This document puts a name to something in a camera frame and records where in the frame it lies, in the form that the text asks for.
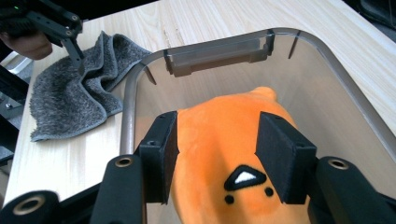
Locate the black floor stand base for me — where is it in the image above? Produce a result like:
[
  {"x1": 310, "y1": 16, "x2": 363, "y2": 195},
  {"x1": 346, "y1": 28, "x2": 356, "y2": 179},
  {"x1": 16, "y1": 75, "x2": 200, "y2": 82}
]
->
[{"x1": 342, "y1": 0, "x2": 396, "y2": 32}]

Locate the orange plush toy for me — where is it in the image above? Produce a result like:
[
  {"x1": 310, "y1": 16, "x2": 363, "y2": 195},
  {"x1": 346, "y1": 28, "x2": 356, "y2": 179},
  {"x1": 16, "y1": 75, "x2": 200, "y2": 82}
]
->
[{"x1": 170, "y1": 86, "x2": 312, "y2": 224}]

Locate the translucent grey storage box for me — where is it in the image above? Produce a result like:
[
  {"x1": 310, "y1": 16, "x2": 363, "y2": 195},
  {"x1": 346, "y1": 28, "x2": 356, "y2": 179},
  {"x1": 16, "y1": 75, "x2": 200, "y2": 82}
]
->
[{"x1": 120, "y1": 27, "x2": 396, "y2": 224}]

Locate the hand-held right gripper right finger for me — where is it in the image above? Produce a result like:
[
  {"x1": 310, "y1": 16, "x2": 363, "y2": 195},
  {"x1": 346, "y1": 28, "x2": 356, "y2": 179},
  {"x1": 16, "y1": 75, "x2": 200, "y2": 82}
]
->
[{"x1": 254, "y1": 110, "x2": 318, "y2": 205}]

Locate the black metal frame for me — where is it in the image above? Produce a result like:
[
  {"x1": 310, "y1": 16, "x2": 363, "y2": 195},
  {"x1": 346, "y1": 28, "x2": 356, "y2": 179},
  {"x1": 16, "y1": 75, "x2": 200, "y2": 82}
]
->
[{"x1": 0, "y1": 63, "x2": 31, "y2": 167}]

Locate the grey fluffy towel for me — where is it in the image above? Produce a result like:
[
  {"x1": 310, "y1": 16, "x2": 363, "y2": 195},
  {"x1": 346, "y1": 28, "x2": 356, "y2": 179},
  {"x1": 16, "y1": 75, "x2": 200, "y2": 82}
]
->
[{"x1": 29, "y1": 30, "x2": 153, "y2": 143}]

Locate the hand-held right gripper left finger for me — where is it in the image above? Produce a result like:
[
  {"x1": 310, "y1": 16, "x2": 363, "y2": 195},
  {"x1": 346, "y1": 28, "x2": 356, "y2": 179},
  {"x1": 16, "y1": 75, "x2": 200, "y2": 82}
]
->
[{"x1": 138, "y1": 110, "x2": 181, "y2": 205}]

